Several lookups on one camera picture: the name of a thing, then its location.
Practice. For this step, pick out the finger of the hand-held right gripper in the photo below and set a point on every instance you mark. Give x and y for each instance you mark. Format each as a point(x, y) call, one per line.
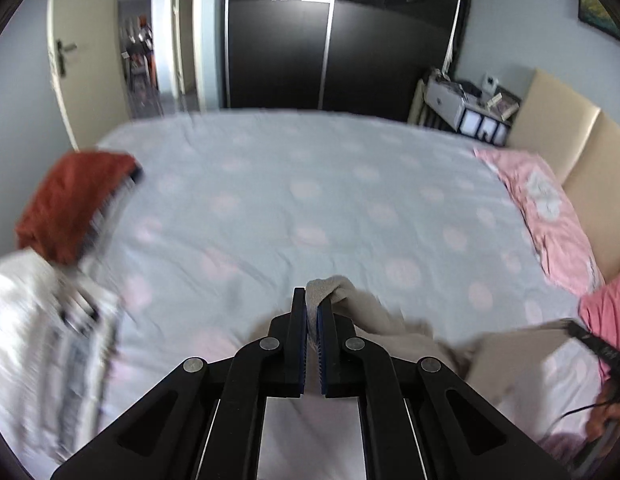
point(595, 342)

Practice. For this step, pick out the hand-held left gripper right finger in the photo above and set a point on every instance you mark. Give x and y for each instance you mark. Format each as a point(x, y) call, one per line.
point(324, 350)

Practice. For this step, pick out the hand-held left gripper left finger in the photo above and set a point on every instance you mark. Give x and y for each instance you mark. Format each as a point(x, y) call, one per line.
point(301, 340)

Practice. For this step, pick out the beige shirt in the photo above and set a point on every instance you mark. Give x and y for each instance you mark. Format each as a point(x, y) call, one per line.
point(385, 317)

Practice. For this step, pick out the person's right hand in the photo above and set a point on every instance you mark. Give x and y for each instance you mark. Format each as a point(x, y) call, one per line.
point(607, 415)

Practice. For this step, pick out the plain pink pillow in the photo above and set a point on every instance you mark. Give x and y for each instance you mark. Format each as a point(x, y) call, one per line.
point(607, 310)

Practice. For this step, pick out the bed with dotted sheet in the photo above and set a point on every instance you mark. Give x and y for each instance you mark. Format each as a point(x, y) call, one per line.
point(310, 200)

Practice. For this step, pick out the pink cloud print duvet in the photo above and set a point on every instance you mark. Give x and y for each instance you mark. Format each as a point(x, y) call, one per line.
point(545, 210)

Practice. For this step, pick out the beige padded headboard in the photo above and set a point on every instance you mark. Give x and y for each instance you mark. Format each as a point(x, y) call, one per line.
point(585, 160)

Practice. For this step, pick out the white cube shelf unit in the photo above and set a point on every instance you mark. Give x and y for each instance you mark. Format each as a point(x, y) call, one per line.
point(482, 127)

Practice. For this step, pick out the cream radiator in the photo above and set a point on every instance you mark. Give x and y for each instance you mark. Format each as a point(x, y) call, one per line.
point(419, 105)

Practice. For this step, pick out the white patterned cloth pile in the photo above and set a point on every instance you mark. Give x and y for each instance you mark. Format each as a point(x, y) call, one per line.
point(34, 340)

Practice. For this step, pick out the orange folded cloth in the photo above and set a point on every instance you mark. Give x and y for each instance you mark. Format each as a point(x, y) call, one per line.
point(69, 205)

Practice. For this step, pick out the white box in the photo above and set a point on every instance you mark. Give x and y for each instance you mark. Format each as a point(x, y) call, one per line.
point(444, 100)

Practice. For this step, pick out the black sliding wardrobe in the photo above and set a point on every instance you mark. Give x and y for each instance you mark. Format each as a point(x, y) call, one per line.
point(340, 35)

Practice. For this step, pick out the cream room door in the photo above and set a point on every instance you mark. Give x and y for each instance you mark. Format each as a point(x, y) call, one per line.
point(82, 60)

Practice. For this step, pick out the framed wall picture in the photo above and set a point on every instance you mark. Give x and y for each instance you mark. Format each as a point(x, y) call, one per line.
point(605, 10)

